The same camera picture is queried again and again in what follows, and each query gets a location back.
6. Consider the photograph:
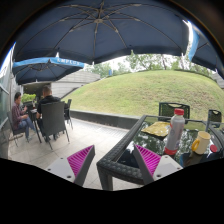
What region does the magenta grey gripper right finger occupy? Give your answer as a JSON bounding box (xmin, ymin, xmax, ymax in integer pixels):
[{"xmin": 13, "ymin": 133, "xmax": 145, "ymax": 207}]
[{"xmin": 132, "ymin": 144, "xmax": 184, "ymax": 186}]

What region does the dark chair at right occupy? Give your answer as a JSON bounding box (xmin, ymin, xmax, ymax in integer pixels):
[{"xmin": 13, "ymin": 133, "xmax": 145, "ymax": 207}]
[{"xmin": 205, "ymin": 109, "xmax": 222, "ymax": 131}]

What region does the grey chair at left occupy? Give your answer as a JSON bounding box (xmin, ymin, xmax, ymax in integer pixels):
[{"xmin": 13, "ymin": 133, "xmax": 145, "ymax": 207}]
[{"xmin": 7, "ymin": 111, "xmax": 26, "ymax": 147}]

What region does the white bottle with red cap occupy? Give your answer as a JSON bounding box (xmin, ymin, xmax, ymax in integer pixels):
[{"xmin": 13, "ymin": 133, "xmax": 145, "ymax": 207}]
[{"xmin": 164, "ymin": 108, "xmax": 185, "ymax": 156}]

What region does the man in black shirt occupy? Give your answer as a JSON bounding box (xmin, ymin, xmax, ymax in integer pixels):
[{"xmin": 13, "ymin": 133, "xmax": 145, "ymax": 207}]
[{"xmin": 36, "ymin": 85, "xmax": 60, "ymax": 133}]

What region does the dark wicker chair near man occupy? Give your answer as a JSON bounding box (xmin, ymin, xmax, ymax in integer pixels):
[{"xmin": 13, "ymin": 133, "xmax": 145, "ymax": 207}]
[{"xmin": 41, "ymin": 101, "xmax": 67, "ymax": 139}]

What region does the large navy patio umbrella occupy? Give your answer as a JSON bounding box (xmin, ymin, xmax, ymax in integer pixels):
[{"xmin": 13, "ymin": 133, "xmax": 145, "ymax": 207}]
[{"xmin": 13, "ymin": 0, "xmax": 189, "ymax": 64}]

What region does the dark far table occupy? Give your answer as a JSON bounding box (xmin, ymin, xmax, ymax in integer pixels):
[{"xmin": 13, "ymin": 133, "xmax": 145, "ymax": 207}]
[{"xmin": 29, "ymin": 109, "xmax": 42, "ymax": 143}]

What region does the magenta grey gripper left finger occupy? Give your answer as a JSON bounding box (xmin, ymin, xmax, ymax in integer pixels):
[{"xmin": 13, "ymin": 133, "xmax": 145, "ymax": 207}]
[{"xmin": 45, "ymin": 144, "xmax": 96, "ymax": 187}]

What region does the small red lid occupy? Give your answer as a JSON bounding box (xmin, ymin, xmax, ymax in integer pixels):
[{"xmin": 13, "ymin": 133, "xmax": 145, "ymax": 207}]
[{"xmin": 210, "ymin": 144, "xmax": 218, "ymax": 153}]

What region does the dark chair in background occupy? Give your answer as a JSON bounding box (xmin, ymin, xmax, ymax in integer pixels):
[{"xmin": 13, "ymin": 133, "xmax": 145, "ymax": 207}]
[{"xmin": 64, "ymin": 99, "xmax": 73, "ymax": 129}]

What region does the dark wicker chair behind table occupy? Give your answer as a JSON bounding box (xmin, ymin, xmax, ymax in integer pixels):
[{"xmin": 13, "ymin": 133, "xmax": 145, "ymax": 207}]
[{"xmin": 159, "ymin": 102, "xmax": 190, "ymax": 119}]

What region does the dark wicker glass-top table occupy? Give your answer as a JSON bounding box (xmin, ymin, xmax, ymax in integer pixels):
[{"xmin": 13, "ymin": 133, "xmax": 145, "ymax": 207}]
[{"xmin": 97, "ymin": 115, "xmax": 224, "ymax": 191}]

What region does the navy umbrella at right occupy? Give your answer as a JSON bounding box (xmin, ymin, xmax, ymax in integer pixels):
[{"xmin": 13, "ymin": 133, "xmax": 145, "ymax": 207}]
[{"xmin": 188, "ymin": 25, "xmax": 224, "ymax": 79}]

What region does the person in plaid shirt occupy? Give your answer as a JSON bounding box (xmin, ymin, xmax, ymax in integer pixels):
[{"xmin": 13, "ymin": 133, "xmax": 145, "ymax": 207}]
[{"xmin": 12, "ymin": 92, "xmax": 35, "ymax": 141}]

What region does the blue patio umbrella far left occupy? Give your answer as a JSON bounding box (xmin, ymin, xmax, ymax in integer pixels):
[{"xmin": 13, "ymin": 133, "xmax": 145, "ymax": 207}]
[{"xmin": 12, "ymin": 57, "xmax": 84, "ymax": 85}]

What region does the cream mug with yellow handle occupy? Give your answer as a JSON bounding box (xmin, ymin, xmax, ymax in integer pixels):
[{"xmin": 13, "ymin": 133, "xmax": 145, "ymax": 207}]
[{"xmin": 191, "ymin": 131, "xmax": 211, "ymax": 155}]

